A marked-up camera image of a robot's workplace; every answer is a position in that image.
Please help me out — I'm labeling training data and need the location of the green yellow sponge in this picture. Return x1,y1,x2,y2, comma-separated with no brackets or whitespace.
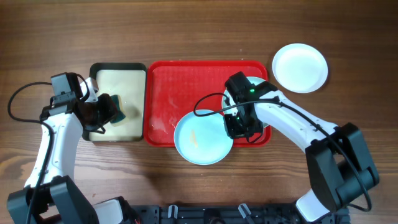
110,95,130,127

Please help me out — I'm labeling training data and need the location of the light blue round plate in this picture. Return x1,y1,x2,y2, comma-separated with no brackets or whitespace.
174,110,233,166

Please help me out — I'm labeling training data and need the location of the white round plate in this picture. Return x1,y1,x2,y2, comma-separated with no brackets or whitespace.
272,43,328,93

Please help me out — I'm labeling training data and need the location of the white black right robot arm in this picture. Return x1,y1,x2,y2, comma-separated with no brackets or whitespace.
224,80,379,222

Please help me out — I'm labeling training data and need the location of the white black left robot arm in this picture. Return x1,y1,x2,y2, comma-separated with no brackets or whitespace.
7,92,124,223

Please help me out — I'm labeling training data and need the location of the black water basin tray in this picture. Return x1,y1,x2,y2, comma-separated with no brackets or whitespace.
83,62,147,142

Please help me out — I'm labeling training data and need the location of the red plastic tray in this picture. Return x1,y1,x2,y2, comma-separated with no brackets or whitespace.
143,60,269,147

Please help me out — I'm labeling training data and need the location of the mint green round plate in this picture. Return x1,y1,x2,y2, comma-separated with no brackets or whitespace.
222,77,267,127

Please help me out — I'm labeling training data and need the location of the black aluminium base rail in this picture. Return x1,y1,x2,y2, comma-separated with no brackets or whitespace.
126,203,308,224

